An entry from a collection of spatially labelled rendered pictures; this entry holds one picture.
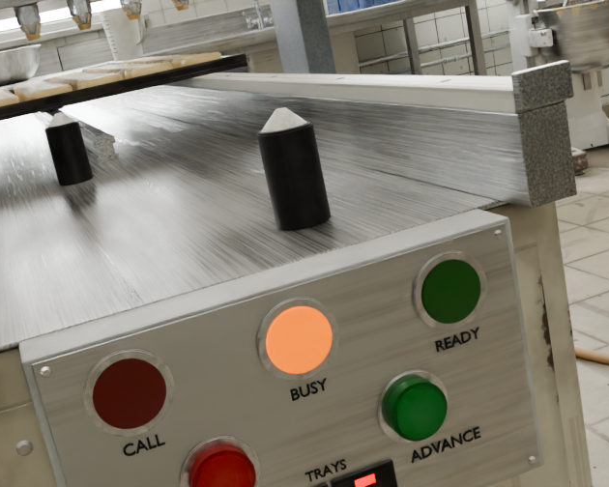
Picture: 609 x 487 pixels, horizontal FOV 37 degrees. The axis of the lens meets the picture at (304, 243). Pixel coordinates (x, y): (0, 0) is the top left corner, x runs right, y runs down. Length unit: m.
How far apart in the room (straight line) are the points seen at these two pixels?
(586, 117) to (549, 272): 4.10
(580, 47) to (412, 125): 3.61
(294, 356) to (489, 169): 0.15
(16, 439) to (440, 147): 0.28
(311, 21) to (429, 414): 0.90
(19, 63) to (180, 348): 3.31
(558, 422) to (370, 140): 0.22
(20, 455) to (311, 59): 0.92
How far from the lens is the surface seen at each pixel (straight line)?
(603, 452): 1.94
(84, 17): 1.16
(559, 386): 0.54
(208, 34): 4.27
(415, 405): 0.45
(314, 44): 1.29
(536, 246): 0.51
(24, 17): 1.16
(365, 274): 0.43
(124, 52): 3.69
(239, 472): 0.43
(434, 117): 0.53
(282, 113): 0.51
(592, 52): 4.17
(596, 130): 4.64
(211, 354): 0.42
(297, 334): 0.42
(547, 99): 0.46
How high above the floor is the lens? 0.96
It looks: 15 degrees down
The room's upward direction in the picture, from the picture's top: 12 degrees counter-clockwise
